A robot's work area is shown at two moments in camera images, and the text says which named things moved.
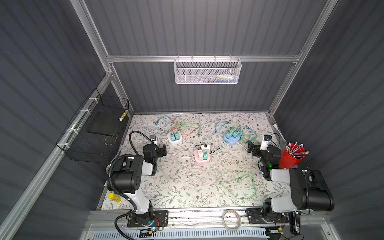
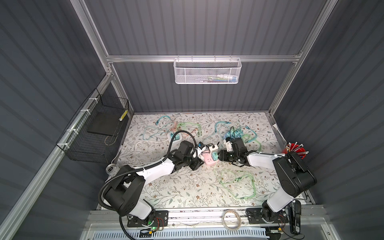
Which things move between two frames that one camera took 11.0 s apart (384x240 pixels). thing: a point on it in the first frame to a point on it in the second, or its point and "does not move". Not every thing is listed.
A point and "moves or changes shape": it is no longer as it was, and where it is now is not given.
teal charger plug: (205, 155) to (215, 155)
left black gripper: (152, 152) to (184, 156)
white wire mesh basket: (207, 70) does not move
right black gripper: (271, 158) to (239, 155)
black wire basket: (94, 135) does not move
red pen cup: (291, 155) does not move
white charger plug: (207, 148) moves or changes shape
